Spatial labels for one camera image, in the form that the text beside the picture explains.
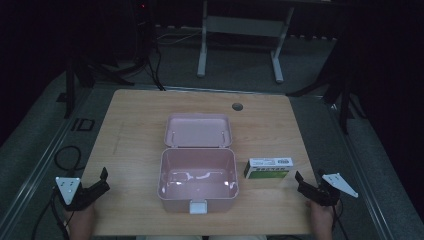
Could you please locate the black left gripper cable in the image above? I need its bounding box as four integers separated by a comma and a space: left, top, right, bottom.
30, 188, 72, 240

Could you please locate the green and white medicine box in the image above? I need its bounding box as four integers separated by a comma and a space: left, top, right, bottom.
243, 157, 295, 180

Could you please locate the person's left hand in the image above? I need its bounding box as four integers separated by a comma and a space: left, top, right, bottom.
65, 203, 97, 232

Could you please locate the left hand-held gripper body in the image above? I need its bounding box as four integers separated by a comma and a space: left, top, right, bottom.
55, 176, 96, 212

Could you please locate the black floor cable bundle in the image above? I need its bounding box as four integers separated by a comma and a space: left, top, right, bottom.
145, 43, 167, 92

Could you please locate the black looped floor cable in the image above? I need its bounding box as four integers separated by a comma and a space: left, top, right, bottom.
53, 145, 84, 173

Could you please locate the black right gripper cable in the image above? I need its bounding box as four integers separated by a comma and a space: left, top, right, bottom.
331, 199, 350, 240

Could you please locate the dark computer tower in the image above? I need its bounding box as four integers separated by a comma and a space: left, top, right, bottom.
132, 0, 157, 66

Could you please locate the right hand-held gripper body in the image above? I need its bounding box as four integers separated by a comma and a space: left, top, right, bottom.
311, 169, 360, 207

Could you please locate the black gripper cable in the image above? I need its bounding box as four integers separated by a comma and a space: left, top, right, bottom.
30, 188, 72, 240
331, 199, 350, 240

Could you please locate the person's light clothing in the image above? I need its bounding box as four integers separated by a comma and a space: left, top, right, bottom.
135, 234, 268, 240

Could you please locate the white metal desk frame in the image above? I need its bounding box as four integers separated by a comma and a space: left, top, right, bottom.
196, 0, 296, 84

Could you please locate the black metal stand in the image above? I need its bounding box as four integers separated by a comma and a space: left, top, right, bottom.
287, 31, 366, 135
55, 58, 136, 120

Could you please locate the white floor cable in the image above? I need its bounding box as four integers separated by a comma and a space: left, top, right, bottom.
155, 29, 203, 47

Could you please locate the pink plastic storage box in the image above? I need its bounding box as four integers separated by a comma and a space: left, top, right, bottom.
156, 112, 240, 215

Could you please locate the person's right hand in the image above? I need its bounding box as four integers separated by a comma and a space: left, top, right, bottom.
305, 199, 342, 232

